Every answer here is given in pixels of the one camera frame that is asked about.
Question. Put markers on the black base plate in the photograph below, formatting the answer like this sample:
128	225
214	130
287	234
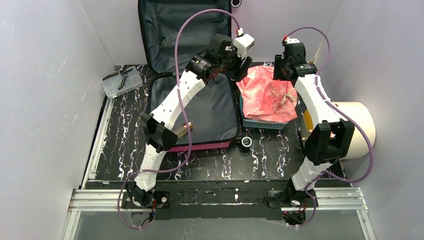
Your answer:
271	200

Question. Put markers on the light blue plastic basket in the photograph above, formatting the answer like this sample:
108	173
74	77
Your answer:
259	124

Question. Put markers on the frosted bottle gold cap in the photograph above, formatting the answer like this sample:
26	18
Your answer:
184	129

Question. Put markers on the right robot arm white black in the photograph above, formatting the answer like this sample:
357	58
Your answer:
327	136

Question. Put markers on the clear plastic compartment box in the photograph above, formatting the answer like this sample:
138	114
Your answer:
123	80

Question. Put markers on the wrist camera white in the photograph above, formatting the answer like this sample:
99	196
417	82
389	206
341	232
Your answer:
288	40
243	44

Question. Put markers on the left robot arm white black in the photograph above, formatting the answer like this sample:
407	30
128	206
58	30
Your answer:
158	124

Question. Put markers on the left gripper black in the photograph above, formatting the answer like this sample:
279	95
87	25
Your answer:
240	66

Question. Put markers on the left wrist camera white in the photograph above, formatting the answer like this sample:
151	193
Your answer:
243	44

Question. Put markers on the pink hard-shell suitcase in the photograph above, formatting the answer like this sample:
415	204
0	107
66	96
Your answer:
173	31

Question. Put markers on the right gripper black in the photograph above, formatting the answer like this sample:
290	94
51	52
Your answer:
279	70

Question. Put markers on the aluminium frame rail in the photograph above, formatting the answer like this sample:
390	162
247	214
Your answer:
109	200

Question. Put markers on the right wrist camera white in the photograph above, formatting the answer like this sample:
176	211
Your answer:
288	40

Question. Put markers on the pink patterned garment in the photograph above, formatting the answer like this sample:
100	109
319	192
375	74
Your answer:
266	99

